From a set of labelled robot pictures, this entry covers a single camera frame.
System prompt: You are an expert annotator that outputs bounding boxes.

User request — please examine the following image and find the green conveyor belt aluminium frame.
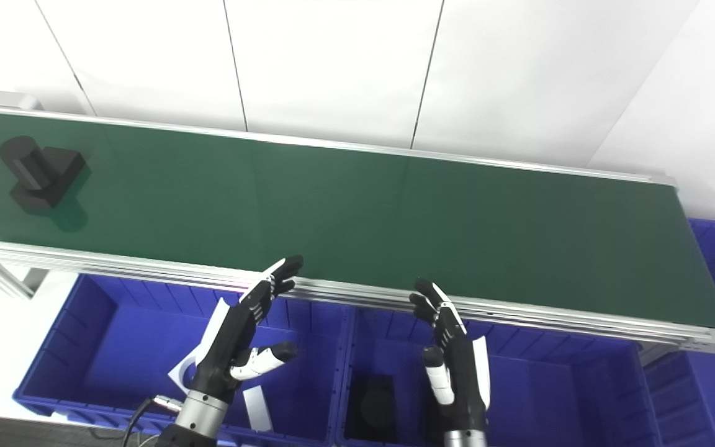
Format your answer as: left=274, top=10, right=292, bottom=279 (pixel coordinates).
left=0, top=102, right=715, bottom=356

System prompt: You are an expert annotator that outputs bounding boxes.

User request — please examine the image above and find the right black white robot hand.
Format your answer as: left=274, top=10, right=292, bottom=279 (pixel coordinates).
left=408, top=278, right=493, bottom=432

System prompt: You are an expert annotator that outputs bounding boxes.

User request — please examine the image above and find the black cylinder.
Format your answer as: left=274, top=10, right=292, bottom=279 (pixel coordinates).
left=344, top=372, right=398, bottom=443
left=0, top=135, right=88, bottom=210

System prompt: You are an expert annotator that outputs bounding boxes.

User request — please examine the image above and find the white square part with hole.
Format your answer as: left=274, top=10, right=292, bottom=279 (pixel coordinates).
left=168, top=351, right=202, bottom=392

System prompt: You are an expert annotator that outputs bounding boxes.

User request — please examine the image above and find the grey conveyor end housing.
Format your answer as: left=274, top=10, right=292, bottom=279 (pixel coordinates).
left=0, top=89, right=43, bottom=112

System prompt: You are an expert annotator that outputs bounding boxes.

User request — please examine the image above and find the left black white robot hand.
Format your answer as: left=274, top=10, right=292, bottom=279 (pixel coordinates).
left=191, top=255, right=304, bottom=398

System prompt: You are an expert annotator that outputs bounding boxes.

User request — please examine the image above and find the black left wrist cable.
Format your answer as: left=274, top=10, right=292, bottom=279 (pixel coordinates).
left=122, top=395, right=183, bottom=447

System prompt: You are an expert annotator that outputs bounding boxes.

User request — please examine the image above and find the white flat rectangular part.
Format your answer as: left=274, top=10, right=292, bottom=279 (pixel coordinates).
left=243, top=386, right=274, bottom=432

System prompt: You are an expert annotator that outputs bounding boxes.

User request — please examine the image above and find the aluminium conveyor support leg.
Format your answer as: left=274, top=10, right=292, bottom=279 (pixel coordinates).
left=0, top=260, right=49, bottom=300
left=640, top=345, right=706, bottom=368

